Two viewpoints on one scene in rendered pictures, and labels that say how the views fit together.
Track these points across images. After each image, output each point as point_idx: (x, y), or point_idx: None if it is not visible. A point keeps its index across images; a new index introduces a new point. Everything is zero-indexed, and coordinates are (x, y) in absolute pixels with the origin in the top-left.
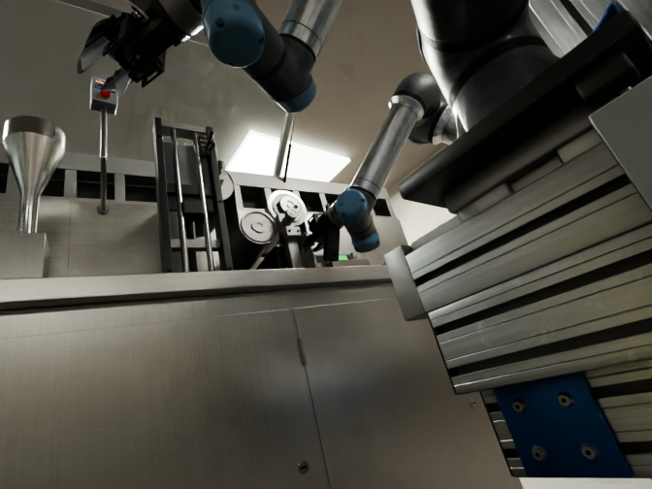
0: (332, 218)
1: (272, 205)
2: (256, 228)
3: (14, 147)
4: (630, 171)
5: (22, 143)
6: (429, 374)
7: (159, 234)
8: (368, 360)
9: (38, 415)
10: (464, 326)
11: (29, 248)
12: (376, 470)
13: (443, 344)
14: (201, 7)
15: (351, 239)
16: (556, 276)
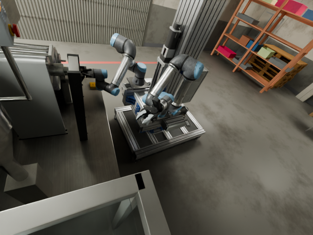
0: (90, 77)
1: (56, 63)
2: (58, 82)
3: (3, 148)
4: (166, 130)
5: (10, 139)
6: None
7: (78, 124)
8: None
9: None
10: (146, 127)
11: (40, 173)
12: None
13: (143, 128)
14: (163, 112)
15: (98, 87)
16: (154, 124)
